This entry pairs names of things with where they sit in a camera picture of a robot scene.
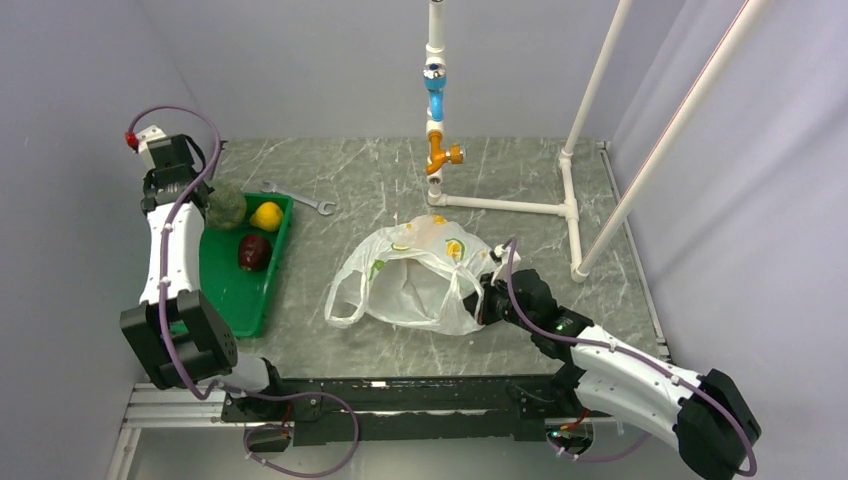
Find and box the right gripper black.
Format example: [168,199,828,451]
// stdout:
[461,270,537,332]

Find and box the green fake melon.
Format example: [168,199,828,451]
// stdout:
[205,183,247,230]

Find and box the white plastic bag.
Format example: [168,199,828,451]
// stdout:
[324,215,498,336]

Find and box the yellow fake lemon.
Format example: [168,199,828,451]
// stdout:
[248,202,285,232]

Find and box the dark red fake fruit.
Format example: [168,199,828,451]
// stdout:
[237,234,273,272]

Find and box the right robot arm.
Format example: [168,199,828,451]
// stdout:
[462,269,762,479]

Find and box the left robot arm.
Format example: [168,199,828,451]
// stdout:
[120,126,288,420]

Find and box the silver wrench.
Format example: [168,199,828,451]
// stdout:
[261,181,336,216]

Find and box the green plastic tray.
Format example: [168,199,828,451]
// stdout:
[170,192,295,339]

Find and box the orange pipe valve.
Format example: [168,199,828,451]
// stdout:
[426,130,465,176]

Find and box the blue pipe valve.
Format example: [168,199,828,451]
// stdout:
[422,62,447,122]

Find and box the white diagonal pole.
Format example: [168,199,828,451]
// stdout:
[571,0,770,283]

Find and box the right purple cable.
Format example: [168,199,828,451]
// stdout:
[500,237,758,478]

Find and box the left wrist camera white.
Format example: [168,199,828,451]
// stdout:
[124,125,167,154]

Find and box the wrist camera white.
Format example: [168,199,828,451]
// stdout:
[490,242,521,269]
[124,125,167,154]

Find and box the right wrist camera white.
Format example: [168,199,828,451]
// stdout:
[490,242,521,269]

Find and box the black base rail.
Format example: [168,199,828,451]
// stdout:
[221,375,597,446]

